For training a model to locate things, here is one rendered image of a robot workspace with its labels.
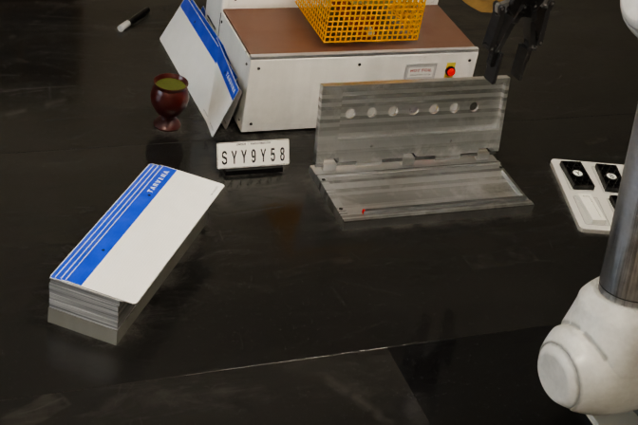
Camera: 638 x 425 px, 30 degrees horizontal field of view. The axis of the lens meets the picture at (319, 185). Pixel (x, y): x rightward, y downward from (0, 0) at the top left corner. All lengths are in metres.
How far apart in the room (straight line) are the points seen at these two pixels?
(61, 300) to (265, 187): 0.60
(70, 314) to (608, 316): 0.89
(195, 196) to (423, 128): 0.59
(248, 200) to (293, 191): 0.11
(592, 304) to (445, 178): 0.78
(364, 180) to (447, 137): 0.22
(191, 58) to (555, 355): 1.29
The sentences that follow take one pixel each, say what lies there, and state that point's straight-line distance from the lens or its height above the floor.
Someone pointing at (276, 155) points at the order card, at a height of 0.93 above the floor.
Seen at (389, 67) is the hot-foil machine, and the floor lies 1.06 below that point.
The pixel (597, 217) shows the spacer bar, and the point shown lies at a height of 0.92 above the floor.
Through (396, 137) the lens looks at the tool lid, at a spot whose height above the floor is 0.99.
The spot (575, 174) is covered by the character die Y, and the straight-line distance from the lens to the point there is 2.73.
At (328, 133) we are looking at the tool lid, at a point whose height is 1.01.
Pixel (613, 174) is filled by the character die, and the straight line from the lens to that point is 2.78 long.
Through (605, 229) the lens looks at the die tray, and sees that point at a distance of 2.60.
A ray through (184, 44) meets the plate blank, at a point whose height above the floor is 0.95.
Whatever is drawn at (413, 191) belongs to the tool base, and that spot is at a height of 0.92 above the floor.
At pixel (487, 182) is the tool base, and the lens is 2.62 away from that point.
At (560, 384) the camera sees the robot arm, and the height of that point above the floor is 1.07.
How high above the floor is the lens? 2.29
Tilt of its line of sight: 34 degrees down
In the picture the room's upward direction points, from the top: 10 degrees clockwise
